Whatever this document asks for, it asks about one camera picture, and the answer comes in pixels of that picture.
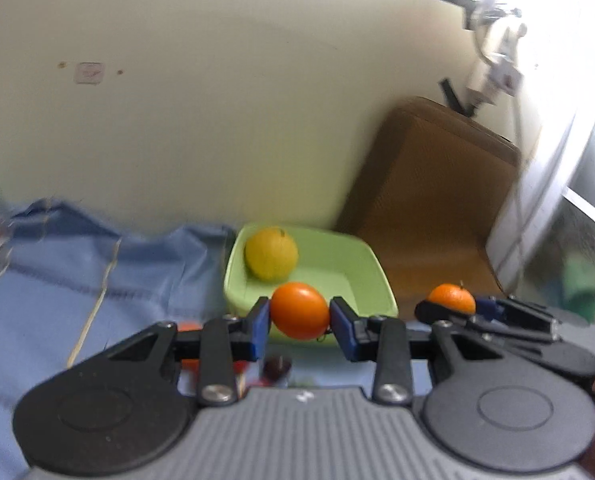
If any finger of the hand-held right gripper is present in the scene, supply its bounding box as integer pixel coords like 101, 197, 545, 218
415, 299, 553, 356
476, 296, 561, 337

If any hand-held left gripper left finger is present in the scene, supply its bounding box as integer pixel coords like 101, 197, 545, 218
95, 296, 272, 407

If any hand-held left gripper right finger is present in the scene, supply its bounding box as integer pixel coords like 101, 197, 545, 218
329, 297, 508, 407

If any small mandarin orange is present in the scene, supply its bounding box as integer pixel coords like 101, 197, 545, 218
429, 281, 477, 316

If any large orange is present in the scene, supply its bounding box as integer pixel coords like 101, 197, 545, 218
270, 282, 331, 341

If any green plastic tray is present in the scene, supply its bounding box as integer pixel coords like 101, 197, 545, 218
224, 223, 399, 347

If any dark purple plum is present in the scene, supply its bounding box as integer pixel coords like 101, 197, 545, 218
262, 355, 293, 382

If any yellow round fruit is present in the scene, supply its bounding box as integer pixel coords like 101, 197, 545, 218
244, 227, 299, 282

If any brown woven cushion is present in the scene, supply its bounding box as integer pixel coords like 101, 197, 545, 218
335, 96, 522, 322

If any blue striped bed sheet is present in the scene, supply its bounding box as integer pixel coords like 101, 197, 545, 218
0, 199, 595, 480

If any black tape strip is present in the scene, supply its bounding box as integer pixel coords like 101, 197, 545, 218
440, 78, 479, 117

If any white power strip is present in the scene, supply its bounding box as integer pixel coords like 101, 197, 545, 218
465, 0, 527, 101

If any white window frame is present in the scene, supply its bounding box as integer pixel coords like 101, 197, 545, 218
486, 85, 595, 306

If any white power cable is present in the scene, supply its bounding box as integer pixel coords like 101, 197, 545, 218
506, 92, 531, 266

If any pink wall sticker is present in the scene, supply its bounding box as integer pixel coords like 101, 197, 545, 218
75, 62, 105, 85

